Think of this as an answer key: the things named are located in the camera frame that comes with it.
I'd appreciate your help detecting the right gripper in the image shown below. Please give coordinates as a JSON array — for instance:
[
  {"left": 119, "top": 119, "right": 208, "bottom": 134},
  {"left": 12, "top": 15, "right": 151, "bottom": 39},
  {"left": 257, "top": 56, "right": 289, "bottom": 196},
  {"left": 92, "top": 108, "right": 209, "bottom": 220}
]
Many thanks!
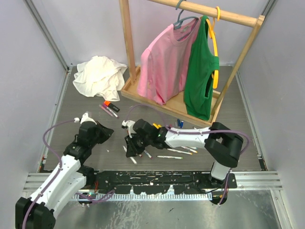
[{"left": 125, "top": 131, "right": 152, "bottom": 156}]

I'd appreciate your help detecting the light grey cap marker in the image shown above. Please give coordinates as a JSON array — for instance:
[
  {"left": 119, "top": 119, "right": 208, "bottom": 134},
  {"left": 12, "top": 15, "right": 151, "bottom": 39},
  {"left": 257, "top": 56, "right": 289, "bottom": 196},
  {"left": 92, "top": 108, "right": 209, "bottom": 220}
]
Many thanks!
[{"left": 122, "top": 145, "right": 138, "bottom": 165}]

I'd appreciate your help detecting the magenta cap marker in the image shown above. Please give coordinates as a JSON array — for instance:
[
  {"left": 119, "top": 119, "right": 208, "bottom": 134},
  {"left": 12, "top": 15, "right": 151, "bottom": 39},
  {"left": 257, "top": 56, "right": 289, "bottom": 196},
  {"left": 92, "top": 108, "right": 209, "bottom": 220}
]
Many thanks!
[{"left": 144, "top": 150, "right": 153, "bottom": 159}]

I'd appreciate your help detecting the green cap marker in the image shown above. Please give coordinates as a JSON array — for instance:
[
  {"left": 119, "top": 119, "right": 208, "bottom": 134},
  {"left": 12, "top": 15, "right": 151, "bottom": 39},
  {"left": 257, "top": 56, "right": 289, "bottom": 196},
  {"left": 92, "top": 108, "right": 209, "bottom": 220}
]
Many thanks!
[{"left": 157, "top": 155, "right": 183, "bottom": 159}]

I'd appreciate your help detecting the yellow cap marker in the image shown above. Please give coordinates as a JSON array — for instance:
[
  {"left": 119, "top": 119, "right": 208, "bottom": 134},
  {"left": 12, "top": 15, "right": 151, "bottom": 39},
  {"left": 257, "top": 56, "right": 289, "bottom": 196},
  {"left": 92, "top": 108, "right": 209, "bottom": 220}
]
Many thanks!
[{"left": 182, "top": 146, "right": 198, "bottom": 153}]

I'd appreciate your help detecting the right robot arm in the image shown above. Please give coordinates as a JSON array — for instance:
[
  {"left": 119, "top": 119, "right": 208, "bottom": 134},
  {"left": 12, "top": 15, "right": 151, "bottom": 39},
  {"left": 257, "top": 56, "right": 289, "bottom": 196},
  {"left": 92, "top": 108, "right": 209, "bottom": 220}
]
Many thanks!
[{"left": 122, "top": 119, "right": 244, "bottom": 188}]

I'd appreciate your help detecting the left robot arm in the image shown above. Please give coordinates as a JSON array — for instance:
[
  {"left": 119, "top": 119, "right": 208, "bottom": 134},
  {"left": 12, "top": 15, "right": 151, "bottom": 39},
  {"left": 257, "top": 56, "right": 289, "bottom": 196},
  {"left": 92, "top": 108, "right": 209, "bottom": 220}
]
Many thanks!
[{"left": 15, "top": 119, "right": 114, "bottom": 229}]

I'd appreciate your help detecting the pink cap marker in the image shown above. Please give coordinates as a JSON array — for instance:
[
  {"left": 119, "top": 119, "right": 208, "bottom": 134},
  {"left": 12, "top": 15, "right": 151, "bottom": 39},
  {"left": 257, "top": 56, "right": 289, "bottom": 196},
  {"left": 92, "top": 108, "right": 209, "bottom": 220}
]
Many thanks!
[{"left": 99, "top": 104, "right": 119, "bottom": 118}]

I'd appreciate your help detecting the orange black highlighter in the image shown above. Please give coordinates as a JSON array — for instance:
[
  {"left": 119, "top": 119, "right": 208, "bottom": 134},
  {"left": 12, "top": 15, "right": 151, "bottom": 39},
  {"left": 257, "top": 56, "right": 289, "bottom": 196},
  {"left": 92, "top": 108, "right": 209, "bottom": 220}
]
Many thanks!
[{"left": 104, "top": 101, "right": 120, "bottom": 112}]

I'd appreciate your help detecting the white crumpled cloth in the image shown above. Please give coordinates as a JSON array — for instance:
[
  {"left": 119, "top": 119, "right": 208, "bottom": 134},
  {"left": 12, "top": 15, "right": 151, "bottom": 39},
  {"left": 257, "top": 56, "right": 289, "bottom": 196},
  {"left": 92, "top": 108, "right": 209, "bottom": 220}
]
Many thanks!
[{"left": 73, "top": 56, "right": 127, "bottom": 102}]

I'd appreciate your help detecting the wooden clothes rack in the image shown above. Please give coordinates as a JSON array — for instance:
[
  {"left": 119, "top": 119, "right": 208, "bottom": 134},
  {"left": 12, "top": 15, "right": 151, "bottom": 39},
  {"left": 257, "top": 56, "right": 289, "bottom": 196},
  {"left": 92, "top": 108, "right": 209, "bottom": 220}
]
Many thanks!
[{"left": 119, "top": 0, "right": 266, "bottom": 126}]

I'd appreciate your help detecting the pink t-shirt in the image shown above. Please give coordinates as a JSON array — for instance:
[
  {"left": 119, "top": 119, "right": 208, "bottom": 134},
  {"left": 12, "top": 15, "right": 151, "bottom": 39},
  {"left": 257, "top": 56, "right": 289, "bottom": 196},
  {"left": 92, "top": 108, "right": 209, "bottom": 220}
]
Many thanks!
[{"left": 137, "top": 19, "right": 201, "bottom": 105}]

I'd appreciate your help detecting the green tank top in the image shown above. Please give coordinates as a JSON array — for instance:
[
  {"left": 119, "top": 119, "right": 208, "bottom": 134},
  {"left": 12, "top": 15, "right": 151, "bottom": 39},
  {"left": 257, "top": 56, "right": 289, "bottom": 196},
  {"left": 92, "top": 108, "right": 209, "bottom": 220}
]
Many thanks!
[{"left": 184, "top": 16, "right": 219, "bottom": 121}]

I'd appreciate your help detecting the grey clothes hanger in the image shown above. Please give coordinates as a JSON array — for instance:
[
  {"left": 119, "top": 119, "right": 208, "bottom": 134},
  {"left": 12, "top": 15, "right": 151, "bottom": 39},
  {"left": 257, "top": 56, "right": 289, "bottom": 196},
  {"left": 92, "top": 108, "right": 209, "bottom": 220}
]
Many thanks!
[{"left": 173, "top": 0, "right": 200, "bottom": 42}]

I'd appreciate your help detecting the yellow clothes hanger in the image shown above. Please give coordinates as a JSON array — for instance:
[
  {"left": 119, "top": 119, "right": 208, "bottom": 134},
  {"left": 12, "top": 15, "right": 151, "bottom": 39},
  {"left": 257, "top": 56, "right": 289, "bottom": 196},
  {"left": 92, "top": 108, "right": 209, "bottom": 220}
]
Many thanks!
[{"left": 196, "top": 15, "right": 220, "bottom": 91}]

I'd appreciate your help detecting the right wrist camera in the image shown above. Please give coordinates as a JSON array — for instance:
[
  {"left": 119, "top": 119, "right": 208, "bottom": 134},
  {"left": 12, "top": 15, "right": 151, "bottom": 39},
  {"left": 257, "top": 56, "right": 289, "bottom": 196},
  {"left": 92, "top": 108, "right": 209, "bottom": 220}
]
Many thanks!
[{"left": 122, "top": 120, "right": 136, "bottom": 138}]

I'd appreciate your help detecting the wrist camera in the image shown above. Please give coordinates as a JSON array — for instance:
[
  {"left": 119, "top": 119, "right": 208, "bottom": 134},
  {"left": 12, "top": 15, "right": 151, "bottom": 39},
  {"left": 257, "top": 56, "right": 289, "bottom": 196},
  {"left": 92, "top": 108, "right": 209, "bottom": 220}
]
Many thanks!
[
  {"left": 122, "top": 120, "right": 136, "bottom": 138},
  {"left": 73, "top": 112, "right": 97, "bottom": 125}
]

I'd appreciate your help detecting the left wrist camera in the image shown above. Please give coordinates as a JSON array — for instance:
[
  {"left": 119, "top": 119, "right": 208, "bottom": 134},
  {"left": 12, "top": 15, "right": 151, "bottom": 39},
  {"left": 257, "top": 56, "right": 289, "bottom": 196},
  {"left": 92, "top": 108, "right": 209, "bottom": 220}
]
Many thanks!
[{"left": 73, "top": 112, "right": 97, "bottom": 125}]

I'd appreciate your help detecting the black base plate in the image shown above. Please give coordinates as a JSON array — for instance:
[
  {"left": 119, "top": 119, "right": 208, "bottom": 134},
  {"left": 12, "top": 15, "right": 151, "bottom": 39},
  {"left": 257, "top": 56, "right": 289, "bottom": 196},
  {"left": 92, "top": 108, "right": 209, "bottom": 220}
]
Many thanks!
[{"left": 82, "top": 170, "right": 226, "bottom": 195}]

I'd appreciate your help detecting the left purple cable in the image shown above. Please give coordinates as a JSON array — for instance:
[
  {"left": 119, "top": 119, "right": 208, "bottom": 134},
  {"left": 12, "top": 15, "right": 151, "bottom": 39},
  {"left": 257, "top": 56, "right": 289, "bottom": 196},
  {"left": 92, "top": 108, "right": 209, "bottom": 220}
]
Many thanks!
[{"left": 22, "top": 119, "right": 115, "bottom": 229}]

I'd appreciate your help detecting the grey cable duct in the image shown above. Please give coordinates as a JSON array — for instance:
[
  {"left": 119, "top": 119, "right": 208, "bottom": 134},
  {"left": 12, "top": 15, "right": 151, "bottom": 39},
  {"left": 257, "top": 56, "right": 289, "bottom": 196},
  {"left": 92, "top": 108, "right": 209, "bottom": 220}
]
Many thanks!
[{"left": 72, "top": 192, "right": 213, "bottom": 201}]

